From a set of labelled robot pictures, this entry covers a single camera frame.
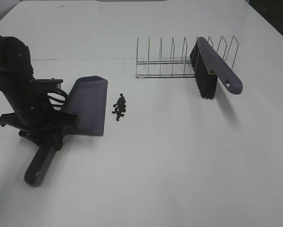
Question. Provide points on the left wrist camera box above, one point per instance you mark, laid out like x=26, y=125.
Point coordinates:
x=50, y=85

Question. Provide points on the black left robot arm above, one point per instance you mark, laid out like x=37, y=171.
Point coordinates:
x=34, y=101

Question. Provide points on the metal wire rack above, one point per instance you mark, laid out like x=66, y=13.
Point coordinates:
x=177, y=63

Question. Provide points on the purple dustpan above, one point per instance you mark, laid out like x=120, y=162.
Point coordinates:
x=87, y=100

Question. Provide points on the purple hand brush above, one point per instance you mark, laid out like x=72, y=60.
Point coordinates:
x=209, y=67

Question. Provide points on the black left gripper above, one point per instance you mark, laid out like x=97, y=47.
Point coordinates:
x=32, y=119

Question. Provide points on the pile of coffee beans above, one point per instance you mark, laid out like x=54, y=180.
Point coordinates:
x=119, y=107

